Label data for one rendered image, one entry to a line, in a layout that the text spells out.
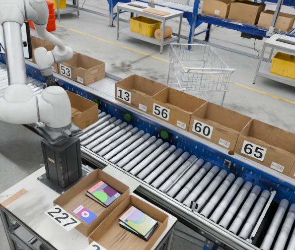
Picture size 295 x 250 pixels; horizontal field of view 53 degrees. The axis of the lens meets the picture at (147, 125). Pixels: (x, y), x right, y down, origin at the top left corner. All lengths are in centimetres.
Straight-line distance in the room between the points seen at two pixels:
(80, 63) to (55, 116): 171
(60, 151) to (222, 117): 136
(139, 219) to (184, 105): 123
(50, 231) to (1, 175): 166
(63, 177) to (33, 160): 155
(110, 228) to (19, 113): 82
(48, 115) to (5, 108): 22
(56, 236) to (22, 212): 28
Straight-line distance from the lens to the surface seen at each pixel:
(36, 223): 191
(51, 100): 170
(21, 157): 357
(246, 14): 649
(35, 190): 209
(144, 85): 284
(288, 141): 244
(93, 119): 263
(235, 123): 251
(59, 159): 188
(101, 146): 239
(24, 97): 174
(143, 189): 208
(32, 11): 196
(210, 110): 255
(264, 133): 246
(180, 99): 266
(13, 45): 187
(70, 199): 198
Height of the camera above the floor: 222
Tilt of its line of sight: 34 degrees down
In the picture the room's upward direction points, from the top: 5 degrees clockwise
